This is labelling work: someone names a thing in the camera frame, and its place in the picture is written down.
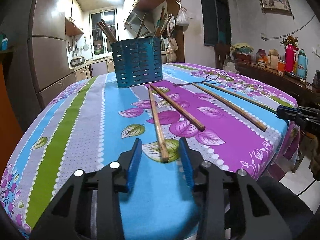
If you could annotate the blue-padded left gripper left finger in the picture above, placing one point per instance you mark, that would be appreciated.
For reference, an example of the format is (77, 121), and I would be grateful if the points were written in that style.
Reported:
(132, 169)

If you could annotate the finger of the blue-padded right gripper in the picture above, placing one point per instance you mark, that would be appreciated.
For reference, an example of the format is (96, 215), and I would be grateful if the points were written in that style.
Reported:
(287, 113)

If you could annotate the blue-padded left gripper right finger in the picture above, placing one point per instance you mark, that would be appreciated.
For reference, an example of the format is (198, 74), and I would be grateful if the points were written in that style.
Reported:
(186, 155)

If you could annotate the brown wooden chopstick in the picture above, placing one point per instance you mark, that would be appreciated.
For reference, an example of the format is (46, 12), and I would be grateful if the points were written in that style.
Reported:
(160, 137)

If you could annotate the thin dark chopstick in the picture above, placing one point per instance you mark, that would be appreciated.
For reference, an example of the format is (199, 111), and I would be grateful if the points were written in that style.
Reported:
(249, 104)

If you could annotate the kitchen window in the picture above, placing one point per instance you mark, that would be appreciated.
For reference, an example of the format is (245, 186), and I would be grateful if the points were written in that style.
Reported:
(101, 44)

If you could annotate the person's right hand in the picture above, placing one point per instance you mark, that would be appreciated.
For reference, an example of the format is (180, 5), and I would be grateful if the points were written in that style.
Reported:
(315, 162)

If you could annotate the dark wooden side table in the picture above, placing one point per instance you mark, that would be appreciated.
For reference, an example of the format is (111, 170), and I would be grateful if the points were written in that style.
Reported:
(305, 95)

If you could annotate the light blue thermos flask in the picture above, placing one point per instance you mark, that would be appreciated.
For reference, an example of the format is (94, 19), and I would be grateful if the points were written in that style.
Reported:
(302, 64)

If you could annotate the wooden chopstick on table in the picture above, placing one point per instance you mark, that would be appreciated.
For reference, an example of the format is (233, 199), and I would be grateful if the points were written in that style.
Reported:
(180, 109)

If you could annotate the colourful floral tablecloth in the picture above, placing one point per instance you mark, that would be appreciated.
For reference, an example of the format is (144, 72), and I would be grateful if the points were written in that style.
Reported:
(90, 123)

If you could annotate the long wooden chopstick right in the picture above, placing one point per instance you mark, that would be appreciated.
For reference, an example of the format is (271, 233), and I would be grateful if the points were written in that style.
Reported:
(235, 108)

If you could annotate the red thermos flask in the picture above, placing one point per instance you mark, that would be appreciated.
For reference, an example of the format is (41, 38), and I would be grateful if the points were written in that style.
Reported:
(290, 57)

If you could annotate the perforated metal utensil holder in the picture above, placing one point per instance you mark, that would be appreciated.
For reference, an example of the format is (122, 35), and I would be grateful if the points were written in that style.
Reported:
(137, 61)

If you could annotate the toaster oven on counter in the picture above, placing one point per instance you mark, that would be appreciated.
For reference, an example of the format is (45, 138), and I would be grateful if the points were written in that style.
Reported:
(77, 61)

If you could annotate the framed elephant picture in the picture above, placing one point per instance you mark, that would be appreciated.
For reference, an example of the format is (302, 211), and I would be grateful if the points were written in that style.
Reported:
(276, 7)

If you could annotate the orange wooden cabinet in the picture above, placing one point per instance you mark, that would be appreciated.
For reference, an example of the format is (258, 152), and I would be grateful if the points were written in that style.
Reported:
(11, 131)

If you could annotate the white hanging plastic bag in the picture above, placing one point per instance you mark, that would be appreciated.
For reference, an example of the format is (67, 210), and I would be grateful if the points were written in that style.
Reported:
(182, 19)

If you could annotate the beige multi-door refrigerator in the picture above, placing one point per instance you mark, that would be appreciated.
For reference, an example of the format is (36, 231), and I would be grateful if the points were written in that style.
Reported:
(39, 70)

